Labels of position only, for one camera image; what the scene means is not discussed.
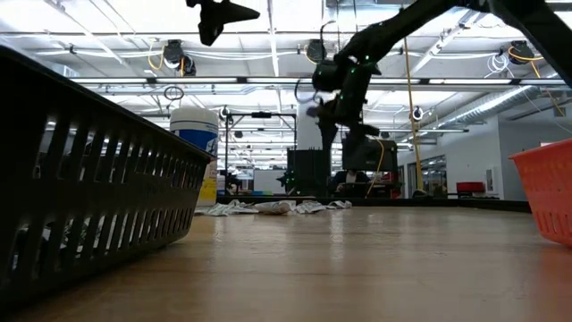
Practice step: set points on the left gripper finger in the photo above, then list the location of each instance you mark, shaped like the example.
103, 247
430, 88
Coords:
212, 15

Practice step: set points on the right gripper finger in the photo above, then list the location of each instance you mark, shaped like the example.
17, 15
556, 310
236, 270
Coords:
328, 134
357, 138

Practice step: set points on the orange plastic basket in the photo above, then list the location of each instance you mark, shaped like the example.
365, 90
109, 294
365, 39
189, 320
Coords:
549, 192

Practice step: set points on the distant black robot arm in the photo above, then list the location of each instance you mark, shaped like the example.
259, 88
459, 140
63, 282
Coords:
288, 181

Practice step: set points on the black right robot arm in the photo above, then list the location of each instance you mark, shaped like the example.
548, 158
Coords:
402, 31

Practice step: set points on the white pillar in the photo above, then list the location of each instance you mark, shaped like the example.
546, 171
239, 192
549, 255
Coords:
305, 134

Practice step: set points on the black monitor back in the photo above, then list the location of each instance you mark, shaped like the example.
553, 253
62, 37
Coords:
384, 156

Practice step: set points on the person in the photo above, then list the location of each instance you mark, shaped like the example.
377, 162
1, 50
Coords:
350, 177

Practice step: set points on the black cabinet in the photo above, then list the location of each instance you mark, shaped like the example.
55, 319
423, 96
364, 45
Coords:
313, 174

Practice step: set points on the yellow vertical pole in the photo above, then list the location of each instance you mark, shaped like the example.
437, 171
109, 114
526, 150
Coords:
416, 147

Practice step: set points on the long ceiling light strip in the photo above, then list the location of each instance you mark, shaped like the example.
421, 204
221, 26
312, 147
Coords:
201, 80

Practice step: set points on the white board panel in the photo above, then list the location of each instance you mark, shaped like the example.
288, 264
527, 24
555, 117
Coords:
268, 181

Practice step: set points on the white-lidded wipes canister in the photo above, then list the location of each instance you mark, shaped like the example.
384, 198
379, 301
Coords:
196, 129

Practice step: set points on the red box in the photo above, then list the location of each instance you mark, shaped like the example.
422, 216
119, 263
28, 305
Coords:
469, 187

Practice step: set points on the green white bandage strip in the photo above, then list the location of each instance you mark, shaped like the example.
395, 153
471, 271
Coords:
207, 210

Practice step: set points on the black plastic basket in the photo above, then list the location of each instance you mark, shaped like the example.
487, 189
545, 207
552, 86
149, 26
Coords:
89, 179

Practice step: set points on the distant black rig frame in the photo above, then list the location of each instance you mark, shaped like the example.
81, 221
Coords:
261, 115

